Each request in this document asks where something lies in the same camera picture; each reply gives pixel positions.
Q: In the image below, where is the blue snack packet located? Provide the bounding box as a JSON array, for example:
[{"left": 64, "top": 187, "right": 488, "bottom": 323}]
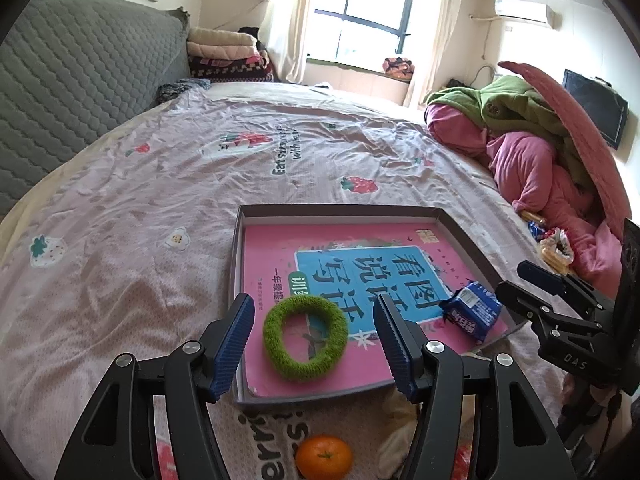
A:
[{"left": 439, "top": 281, "right": 502, "bottom": 345}]

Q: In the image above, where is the pink quilt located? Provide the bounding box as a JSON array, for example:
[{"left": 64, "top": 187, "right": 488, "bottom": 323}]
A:
[{"left": 425, "top": 102, "right": 626, "bottom": 296}]

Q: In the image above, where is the shallow grey cardboard box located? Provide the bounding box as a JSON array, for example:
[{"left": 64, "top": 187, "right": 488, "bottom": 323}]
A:
[{"left": 229, "top": 203, "right": 528, "bottom": 407}]

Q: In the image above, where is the clear bag of biscuits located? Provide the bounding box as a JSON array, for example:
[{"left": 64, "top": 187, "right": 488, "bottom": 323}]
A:
[{"left": 537, "top": 227, "right": 576, "bottom": 276}]

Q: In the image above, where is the orange tangerine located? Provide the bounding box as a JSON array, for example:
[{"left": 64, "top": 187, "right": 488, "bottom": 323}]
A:
[{"left": 295, "top": 435, "right": 354, "bottom": 479}]

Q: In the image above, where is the white air conditioner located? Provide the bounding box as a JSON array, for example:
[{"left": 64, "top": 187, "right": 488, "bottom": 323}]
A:
[{"left": 494, "top": 0, "right": 556, "bottom": 28}]

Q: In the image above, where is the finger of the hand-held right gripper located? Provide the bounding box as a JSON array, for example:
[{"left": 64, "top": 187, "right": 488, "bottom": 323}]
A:
[
  {"left": 494, "top": 280, "right": 618, "bottom": 334},
  {"left": 516, "top": 259, "right": 598, "bottom": 306}
]

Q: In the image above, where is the beige mesh bag black trim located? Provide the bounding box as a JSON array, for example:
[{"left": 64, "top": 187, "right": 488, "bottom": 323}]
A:
[{"left": 381, "top": 391, "right": 421, "bottom": 461}]

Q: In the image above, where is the pink book blue label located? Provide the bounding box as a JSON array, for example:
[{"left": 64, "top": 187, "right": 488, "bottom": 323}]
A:
[{"left": 241, "top": 220, "right": 511, "bottom": 397}]

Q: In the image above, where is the dusty red quilted cushion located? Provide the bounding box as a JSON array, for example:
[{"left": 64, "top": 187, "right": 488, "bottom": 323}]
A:
[{"left": 497, "top": 61, "right": 626, "bottom": 241}]

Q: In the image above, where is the black framed window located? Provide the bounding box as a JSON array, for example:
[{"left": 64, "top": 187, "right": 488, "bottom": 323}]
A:
[{"left": 306, "top": 0, "right": 418, "bottom": 68}]

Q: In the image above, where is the orange patterned cloth bundle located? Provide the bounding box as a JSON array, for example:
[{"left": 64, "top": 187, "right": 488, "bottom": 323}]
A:
[{"left": 382, "top": 56, "right": 415, "bottom": 80}]

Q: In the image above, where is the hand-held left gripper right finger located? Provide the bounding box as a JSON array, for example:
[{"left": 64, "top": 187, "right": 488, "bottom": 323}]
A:
[{"left": 372, "top": 294, "right": 576, "bottom": 480}]

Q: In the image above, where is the black garment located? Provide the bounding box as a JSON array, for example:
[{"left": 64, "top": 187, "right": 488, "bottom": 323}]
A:
[{"left": 237, "top": 26, "right": 271, "bottom": 56}]

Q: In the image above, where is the dark floral cloth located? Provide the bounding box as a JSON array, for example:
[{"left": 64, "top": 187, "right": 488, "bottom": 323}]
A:
[{"left": 157, "top": 77, "right": 211, "bottom": 106}]

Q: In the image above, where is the dark patterned folded blanket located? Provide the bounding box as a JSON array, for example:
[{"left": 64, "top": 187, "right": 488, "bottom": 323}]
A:
[{"left": 189, "top": 55, "right": 275, "bottom": 83}]

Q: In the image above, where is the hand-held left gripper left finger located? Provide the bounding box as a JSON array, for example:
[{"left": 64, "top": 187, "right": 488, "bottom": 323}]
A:
[{"left": 54, "top": 292, "right": 257, "bottom": 480}]

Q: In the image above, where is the green blanket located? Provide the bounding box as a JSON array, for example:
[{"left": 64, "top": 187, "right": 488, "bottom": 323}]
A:
[{"left": 424, "top": 75, "right": 591, "bottom": 186}]

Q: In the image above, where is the green fuzzy scrunchie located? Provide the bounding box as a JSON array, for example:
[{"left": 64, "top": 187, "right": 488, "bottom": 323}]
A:
[{"left": 262, "top": 295, "right": 349, "bottom": 381}]

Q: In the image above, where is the grey quilted headboard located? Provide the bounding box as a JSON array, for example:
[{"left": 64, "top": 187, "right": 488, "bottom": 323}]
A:
[{"left": 0, "top": 0, "right": 192, "bottom": 221}]

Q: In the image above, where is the cream curtain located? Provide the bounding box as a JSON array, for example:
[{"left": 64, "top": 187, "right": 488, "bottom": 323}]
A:
[
  {"left": 402, "top": 0, "right": 468, "bottom": 108},
  {"left": 257, "top": 0, "right": 358, "bottom": 86}
]

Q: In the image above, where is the black flat television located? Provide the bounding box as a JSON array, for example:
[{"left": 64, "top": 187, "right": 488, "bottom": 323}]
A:
[{"left": 561, "top": 69, "right": 630, "bottom": 150}]

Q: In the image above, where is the cream folded blanket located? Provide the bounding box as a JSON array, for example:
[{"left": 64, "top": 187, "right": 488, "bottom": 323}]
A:
[{"left": 187, "top": 26, "right": 258, "bottom": 47}]

